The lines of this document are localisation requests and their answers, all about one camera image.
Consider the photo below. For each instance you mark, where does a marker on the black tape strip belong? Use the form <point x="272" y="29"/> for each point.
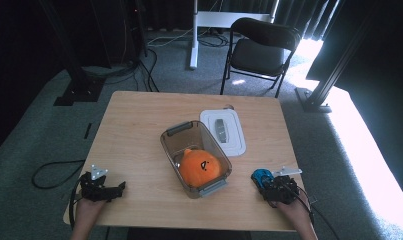
<point x="87" y="130"/>

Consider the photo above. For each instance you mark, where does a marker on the white box lid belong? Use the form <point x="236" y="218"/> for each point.
<point x="234" y="140"/>

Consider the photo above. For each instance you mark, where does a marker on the black metal stand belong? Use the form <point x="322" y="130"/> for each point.
<point x="79" y="83"/>
<point x="317" y="96"/>

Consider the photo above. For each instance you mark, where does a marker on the clear grey storage box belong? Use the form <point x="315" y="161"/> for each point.
<point x="185" y="140"/>

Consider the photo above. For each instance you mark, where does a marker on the dark curtain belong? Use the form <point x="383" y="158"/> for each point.
<point x="305" y="16"/>

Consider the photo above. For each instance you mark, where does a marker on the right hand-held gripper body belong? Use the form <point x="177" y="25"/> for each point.
<point x="285" y="191"/>

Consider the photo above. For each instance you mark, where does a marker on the person's left hand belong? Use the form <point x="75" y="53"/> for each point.
<point x="85" y="211"/>

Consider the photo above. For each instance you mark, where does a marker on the white desk frame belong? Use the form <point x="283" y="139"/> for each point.
<point x="194" y="40"/>

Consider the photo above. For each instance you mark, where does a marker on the black folding chair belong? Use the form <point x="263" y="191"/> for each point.
<point x="255" y="55"/>

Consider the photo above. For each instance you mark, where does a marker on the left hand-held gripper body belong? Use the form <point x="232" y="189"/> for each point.
<point x="92" y="188"/>

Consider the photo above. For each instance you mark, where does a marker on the blue toy car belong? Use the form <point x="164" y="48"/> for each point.
<point x="260" y="176"/>

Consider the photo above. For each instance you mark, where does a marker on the orange plush toy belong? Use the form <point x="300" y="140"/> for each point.
<point x="199" y="168"/>

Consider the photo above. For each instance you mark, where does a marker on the person's right hand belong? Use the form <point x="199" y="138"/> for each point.
<point x="297" y="215"/>

